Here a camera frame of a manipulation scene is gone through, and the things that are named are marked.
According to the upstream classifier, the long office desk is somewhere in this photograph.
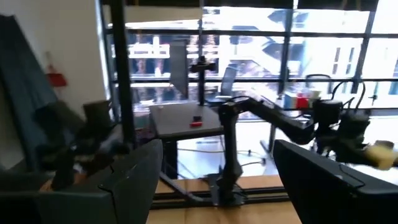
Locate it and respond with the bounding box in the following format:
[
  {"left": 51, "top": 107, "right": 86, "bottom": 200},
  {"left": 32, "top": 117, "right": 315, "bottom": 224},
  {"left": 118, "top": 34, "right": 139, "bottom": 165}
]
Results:
[{"left": 259, "top": 102, "right": 398, "bottom": 155}]

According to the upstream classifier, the black monitor pole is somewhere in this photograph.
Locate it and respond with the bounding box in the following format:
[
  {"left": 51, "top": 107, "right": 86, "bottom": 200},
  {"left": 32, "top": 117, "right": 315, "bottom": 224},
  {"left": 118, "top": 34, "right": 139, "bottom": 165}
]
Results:
[{"left": 189, "top": 55, "right": 217, "bottom": 106}]

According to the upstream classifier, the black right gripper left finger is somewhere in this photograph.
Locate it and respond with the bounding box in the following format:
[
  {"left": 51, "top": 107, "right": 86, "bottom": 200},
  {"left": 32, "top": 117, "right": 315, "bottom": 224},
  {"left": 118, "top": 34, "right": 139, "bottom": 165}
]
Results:
[{"left": 0, "top": 139, "right": 164, "bottom": 224}]

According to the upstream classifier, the blue box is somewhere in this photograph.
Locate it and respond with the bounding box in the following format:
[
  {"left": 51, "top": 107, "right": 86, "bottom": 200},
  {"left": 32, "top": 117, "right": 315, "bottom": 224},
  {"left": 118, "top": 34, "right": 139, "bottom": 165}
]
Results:
[{"left": 284, "top": 92, "right": 298, "bottom": 109}]

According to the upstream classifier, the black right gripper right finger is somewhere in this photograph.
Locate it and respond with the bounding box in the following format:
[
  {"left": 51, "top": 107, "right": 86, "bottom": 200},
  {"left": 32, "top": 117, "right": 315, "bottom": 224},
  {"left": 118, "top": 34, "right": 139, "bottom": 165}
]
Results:
[{"left": 272, "top": 139, "right": 398, "bottom": 224}]

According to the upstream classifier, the red box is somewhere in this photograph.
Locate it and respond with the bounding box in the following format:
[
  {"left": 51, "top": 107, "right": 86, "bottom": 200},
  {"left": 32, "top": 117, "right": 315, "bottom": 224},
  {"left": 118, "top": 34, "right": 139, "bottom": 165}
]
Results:
[{"left": 295, "top": 95, "right": 309, "bottom": 109}]

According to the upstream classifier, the grey computer monitor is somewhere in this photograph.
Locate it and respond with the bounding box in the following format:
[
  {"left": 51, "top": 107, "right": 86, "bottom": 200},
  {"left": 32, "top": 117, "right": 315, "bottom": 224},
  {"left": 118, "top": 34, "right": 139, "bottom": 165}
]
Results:
[{"left": 169, "top": 39, "right": 190, "bottom": 99}]

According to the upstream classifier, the yellow glass jar candle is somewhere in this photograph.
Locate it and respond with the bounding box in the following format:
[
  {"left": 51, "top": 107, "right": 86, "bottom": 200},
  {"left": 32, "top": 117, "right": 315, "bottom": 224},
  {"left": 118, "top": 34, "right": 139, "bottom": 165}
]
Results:
[{"left": 364, "top": 141, "right": 398, "bottom": 171}]

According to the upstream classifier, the red wall fixture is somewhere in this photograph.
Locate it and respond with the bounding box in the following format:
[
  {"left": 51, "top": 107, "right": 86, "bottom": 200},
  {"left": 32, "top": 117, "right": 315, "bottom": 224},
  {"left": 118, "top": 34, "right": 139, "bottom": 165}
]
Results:
[{"left": 46, "top": 72, "right": 68, "bottom": 88}]

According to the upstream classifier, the grey side table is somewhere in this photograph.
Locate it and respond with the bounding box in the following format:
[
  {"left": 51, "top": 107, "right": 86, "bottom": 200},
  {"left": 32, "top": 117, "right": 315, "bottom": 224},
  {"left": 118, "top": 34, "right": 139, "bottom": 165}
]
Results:
[{"left": 148, "top": 101, "right": 225, "bottom": 180}]

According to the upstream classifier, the black metal candle stick holder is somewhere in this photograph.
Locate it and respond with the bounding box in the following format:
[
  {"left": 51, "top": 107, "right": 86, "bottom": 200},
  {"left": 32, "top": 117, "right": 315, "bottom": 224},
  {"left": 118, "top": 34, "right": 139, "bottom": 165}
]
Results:
[{"left": 81, "top": 98, "right": 115, "bottom": 138}]

